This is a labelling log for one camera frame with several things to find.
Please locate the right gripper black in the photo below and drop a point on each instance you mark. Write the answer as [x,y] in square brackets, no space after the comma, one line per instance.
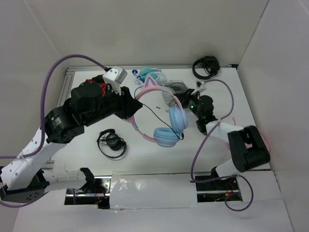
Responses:
[185,97]

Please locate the grey white headphones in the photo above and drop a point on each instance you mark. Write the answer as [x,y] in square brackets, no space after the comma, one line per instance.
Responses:
[176,88]

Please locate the blue pink cat-ear headphones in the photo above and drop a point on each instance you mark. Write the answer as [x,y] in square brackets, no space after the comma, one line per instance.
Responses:
[164,137]

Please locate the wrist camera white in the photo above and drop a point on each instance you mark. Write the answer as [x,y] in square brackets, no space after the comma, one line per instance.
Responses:
[201,86]
[115,77]

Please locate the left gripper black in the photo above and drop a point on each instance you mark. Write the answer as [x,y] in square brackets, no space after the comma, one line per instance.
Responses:
[128,105]

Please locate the red black headphones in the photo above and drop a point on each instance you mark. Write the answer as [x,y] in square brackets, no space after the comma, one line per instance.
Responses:
[99,80]

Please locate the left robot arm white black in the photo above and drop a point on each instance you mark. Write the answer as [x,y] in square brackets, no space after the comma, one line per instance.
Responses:
[24,180]

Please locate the small black on-ear headphones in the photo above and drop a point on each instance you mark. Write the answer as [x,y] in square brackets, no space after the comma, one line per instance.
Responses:
[113,141]

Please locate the teal white headphones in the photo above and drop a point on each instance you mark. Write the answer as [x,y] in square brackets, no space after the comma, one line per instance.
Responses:
[155,73]

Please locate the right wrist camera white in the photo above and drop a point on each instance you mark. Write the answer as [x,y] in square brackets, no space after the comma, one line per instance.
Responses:
[201,86]

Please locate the white taped cover plate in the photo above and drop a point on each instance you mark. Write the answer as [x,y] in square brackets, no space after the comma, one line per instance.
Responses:
[152,191]

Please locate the black headphones far corner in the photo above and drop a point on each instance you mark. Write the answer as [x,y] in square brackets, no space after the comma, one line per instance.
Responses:
[210,64]

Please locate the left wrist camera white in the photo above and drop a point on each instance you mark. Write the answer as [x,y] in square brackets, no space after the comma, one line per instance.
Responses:
[115,77]

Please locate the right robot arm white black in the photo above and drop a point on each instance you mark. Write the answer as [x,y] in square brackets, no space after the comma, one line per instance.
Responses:
[242,158]

